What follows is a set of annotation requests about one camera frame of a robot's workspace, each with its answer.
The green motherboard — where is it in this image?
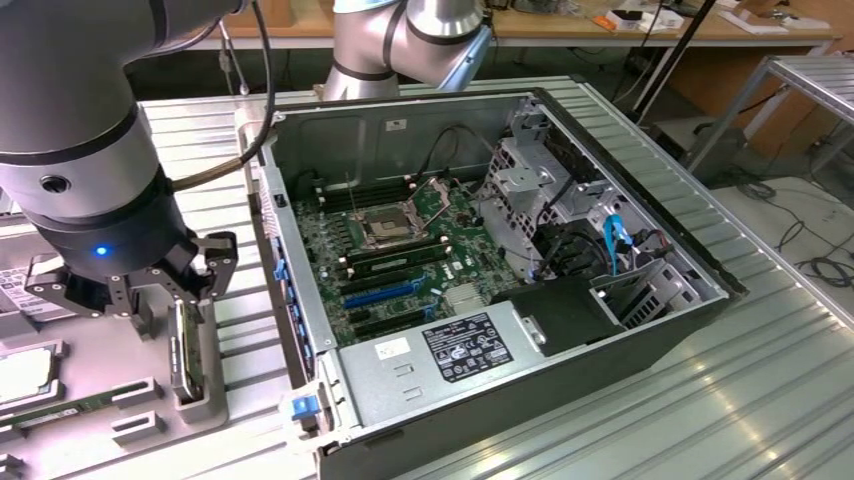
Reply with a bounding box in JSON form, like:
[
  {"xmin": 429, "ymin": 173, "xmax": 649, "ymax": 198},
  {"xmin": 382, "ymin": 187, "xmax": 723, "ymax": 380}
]
[{"xmin": 292, "ymin": 172, "xmax": 529, "ymax": 347}]

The green graphics card black fan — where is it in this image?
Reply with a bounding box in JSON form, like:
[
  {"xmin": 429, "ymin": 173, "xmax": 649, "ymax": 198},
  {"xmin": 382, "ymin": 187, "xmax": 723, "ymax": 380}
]
[{"xmin": 166, "ymin": 294, "xmax": 214, "ymax": 404}]

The metal socket cover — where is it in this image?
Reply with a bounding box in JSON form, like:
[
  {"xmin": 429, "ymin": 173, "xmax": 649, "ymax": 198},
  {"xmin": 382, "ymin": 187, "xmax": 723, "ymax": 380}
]
[{"xmin": 403, "ymin": 176, "xmax": 457, "ymax": 222}]

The blue flat wire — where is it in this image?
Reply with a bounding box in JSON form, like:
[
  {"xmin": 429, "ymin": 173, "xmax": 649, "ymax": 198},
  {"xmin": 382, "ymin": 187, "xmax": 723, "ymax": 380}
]
[{"xmin": 602, "ymin": 214, "xmax": 634, "ymax": 277}]

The black cable bundle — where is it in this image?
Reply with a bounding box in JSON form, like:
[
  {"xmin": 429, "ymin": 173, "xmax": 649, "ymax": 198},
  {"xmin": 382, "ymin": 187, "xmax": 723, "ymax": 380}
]
[{"xmin": 777, "ymin": 197, "xmax": 854, "ymax": 289}]

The silver chipset heatsink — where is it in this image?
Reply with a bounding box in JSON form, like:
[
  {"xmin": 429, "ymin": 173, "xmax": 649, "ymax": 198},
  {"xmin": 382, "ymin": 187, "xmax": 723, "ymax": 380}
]
[{"xmin": 443, "ymin": 285, "xmax": 489, "ymax": 309}]

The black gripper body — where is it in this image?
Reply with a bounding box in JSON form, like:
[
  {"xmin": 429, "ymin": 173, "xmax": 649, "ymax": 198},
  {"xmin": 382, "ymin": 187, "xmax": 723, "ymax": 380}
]
[{"xmin": 31, "ymin": 207, "xmax": 203, "ymax": 301}]

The black wire bundle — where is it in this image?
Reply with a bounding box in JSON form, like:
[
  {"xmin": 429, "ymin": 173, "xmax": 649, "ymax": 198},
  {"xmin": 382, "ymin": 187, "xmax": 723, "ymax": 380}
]
[{"xmin": 533, "ymin": 222, "xmax": 613, "ymax": 281}]

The wooden desk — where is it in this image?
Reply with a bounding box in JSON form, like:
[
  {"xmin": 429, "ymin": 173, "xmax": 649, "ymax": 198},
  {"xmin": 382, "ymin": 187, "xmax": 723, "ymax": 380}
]
[{"xmin": 186, "ymin": 0, "xmax": 839, "ymax": 51}]

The thin metal locking lever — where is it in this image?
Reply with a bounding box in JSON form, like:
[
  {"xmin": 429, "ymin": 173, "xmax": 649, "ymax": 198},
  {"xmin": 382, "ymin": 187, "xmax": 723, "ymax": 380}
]
[{"xmin": 344, "ymin": 169, "xmax": 362, "ymax": 224}]

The black RAM slot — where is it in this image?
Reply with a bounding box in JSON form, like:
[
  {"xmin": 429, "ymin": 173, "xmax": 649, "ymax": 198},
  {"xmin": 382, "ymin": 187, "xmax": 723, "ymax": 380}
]
[
  {"xmin": 323, "ymin": 175, "xmax": 410, "ymax": 194},
  {"xmin": 324, "ymin": 180, "xmax": 412, "ymax": 199},
  {"xmin": 346, "ymin": 243, "xmax": 446, "ymax": 270},
  {"xmin": 327, "ymin": 190, "xmax": 419, "ymax": 209},
  {"xmin": 348, "ymin": 248, "xmax": 450, "ymax": 279},
  {"xmin": 326, "ymin": 185, "xmax": 415, "ymax": 204},
  {"xmin": 343, "ymin": 233, "xmax": 439, "ymax": 259},
  {"xmin": 344, "ymin": 238, "xmax": 442, "ymax": 264}
]

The black silver PC case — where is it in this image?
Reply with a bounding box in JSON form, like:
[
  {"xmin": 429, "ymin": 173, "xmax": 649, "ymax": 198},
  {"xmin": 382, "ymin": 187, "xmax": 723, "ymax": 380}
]
[{"xmin": 232, "ymin": 74, "xmax": 747, "ymax": 480}]

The white flat package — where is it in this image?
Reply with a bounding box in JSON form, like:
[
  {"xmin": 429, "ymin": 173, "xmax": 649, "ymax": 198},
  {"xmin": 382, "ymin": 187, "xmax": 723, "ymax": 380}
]
[{"xmin": 717, "ymin": 5, "xmax": 793, "ymax": 35}]

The silver disk bay cage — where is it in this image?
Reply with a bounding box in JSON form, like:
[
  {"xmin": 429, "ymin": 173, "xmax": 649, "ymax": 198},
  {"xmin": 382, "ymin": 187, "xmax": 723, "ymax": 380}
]
[{"xmin": 477, "ymin": 134, "xmax": 606, "ymax": 274}]

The black slanted pole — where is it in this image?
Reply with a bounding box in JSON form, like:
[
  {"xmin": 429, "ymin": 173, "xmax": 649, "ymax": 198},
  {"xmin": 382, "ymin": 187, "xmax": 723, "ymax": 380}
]
[{"xmin": 630, "ymin": 0, "xmax": 715, "ymax": 119}]

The hard disk with blue carrier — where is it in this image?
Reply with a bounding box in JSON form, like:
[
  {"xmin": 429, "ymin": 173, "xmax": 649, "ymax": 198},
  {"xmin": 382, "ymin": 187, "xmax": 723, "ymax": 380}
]
[{"xmin": 0, "ymin": 267, "xmax": 66, "ymax": 325}]

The brown wooden cabinet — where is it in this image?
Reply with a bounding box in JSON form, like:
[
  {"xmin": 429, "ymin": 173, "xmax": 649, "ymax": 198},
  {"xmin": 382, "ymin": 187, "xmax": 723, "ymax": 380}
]
[{"xmin": 666, "ymin": 47, "xmax": 833, "ymax": 151}]

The thin grey camera cable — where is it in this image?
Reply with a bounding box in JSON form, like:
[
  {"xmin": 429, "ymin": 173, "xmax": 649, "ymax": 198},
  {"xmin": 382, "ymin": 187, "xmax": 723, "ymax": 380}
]
[{"xmin": 216, "ymin": 24, "xmax": 254, "ymax": 97}]

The white flat box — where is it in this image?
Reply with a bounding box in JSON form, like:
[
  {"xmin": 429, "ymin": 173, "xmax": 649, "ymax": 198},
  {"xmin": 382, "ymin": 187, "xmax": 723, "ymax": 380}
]
[{"xmin": 623, "ymin": 12, "xmax": 686, "ymax": 34}]

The black looped wire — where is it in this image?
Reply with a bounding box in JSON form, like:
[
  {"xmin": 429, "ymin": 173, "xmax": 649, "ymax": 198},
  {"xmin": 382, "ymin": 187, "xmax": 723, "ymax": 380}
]
[{"xmin": 418, "ymin": 124, "xmax": 501, "ymax": 182}]

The green RAM stick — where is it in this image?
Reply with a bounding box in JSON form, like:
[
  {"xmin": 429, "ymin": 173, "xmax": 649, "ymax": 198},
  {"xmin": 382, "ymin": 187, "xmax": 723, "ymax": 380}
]
[{"xmin": 0, "ymin": 387, "xmax": 146, "ymax": 431}]

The aluminium frame table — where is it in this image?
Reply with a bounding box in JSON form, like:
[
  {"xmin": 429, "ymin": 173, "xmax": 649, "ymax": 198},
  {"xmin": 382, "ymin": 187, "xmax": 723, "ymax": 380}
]
[{"xmin": 686, "ymin": 53, "xmax": 854, "ymax": 174}]

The long black expansion slot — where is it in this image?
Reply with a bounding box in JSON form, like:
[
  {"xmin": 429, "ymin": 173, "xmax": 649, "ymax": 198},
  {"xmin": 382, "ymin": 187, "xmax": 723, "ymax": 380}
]
[
  {"xmin": 350, "ymin": 307, "xmax": 429, "ymax": 329},
  {"xmin": 338, "ymin": 272, "xmax": 429, "ymax": 299},
  {"xmin": 352, "ymin": 319, "xmax": 433, "ymax": 341}
]

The grey parts rack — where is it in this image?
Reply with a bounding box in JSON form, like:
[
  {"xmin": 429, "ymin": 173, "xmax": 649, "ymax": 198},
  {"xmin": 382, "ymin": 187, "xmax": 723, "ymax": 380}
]
[{"xmin": 0, "ymin": 294, "xmax": 230, "ymax": 480}]

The silver power supply unit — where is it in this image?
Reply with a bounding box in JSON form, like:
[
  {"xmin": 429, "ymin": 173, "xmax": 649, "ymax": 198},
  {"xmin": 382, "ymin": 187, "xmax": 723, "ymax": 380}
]
[{"xmin": 332, "ymin": 299, "xmax": 559, "ymax": 434}]

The vented metal disk bay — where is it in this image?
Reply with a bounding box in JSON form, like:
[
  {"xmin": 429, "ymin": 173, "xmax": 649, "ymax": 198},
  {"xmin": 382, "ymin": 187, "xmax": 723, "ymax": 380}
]
[{"xmin": 586, "ymin": 259, "xmax": 722, "ymax": 334}]

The CPU socket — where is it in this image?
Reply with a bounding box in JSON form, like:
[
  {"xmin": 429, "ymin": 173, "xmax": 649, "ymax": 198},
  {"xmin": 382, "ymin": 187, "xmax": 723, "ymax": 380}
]
[{"xmin": 355, "ymin": 203, "xmax": 430, "ymax": 247}]

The silver CPU chip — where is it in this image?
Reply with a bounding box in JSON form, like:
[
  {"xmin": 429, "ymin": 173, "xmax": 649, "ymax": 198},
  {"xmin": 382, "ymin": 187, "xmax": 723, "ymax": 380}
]
[{"xmin": 0, "ymin": 348, "xmax": 60, "ymax": 404}]

